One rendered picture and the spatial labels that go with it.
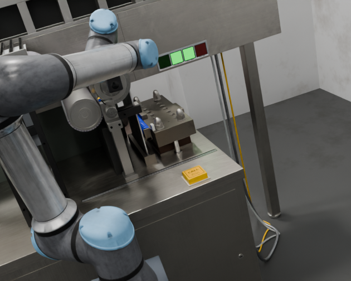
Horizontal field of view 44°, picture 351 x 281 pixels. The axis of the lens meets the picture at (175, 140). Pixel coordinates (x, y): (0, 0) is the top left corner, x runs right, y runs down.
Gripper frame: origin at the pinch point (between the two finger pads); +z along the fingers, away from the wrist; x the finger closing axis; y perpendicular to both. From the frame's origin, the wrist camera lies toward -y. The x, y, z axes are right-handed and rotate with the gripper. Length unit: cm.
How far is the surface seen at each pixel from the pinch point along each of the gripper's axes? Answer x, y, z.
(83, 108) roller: 11.5, -3.1, 7.8
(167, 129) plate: -15.3, -18.6, 16.0
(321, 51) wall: -224, 59, 208
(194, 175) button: -15.2, -40.6, 5.5
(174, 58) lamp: -35, 16, 33
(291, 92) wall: -193, 40, 238
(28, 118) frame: 29.5, -4.9, -3.5
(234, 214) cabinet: -26, -57, 19
